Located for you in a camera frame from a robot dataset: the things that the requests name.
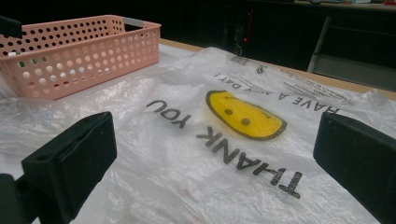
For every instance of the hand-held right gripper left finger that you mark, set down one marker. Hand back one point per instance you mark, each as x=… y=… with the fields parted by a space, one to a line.
x=81 y=149

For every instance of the clear printed plastic bag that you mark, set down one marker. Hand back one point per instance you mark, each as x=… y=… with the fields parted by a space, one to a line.
x=193 y=161

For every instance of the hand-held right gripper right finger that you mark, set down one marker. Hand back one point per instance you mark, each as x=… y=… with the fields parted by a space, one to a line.
x=361 y=158

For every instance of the white metal desk frame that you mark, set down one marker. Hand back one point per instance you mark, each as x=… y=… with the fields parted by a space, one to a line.
x=348 y=70

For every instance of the pink perforated plastic basket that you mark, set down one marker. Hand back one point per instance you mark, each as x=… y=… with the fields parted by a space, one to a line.
x=77 y=65

